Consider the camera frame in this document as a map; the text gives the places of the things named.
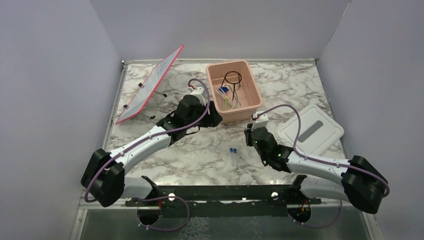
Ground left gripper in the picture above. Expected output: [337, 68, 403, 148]
[185, 100, 223, 129]

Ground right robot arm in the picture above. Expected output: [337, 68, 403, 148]
[244, 123, 390, 214]

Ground red framed whiteboard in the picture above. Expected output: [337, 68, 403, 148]
[115, 44, 184, 124]

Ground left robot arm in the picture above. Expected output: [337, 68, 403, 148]
[81, 94, 223, 207]

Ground metal crucible tongs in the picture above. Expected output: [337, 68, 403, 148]
[232, 90, 243, 109]

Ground pink plastic bin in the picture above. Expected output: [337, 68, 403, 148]
[206, 60, 263, 124]

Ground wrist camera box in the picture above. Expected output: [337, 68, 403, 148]
[191, 87, 205, 97]
[251, 112, 269, 130]

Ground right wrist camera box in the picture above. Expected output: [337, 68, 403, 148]
[251, 112, 269, 130]

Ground black wire ring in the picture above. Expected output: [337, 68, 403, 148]
[221, 70, 243, 102]

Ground green red yellow stirring rods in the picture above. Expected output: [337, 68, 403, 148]
[224, 95, 232, 110]

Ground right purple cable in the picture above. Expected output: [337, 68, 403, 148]
[253, 104, 391, 229]

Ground whiteboard metal leg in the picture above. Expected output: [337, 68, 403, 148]
[150, 93, 168, 120]

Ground white plastic lid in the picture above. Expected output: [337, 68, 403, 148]
[274, 104, 345, 156]

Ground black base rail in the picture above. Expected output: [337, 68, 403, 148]
[125, 184, 321, 218]

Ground two blue capped vials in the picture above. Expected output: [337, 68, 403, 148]
[229, 148, 237, 167]

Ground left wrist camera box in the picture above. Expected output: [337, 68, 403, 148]
[191, 87, 205, 97]

